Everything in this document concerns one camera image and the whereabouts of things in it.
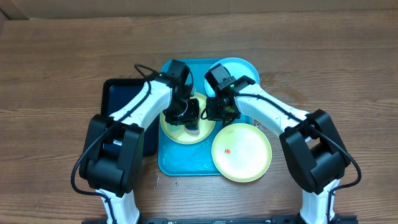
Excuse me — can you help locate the black plastic tray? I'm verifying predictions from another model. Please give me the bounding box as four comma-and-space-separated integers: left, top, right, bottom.
101, 78, 159, 157

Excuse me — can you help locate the teal plastic tray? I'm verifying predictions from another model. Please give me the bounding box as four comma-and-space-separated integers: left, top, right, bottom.
158, 58, 223, 176

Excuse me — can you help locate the green plate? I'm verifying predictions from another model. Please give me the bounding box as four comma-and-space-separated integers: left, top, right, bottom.
211, 123, 272, 183
159, 91, 216, 145

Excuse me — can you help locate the light blue plate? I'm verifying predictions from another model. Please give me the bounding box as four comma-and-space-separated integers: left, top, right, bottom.
205, 57, 260, 97

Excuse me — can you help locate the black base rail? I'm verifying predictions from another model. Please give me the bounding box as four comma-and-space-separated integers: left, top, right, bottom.
81, 214, 359, 224

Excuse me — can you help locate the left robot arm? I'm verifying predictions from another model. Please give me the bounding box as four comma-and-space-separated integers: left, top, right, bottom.
70, 60, 200, 223

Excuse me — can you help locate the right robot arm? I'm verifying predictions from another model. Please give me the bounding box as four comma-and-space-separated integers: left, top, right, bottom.
205, 63, 353, 223

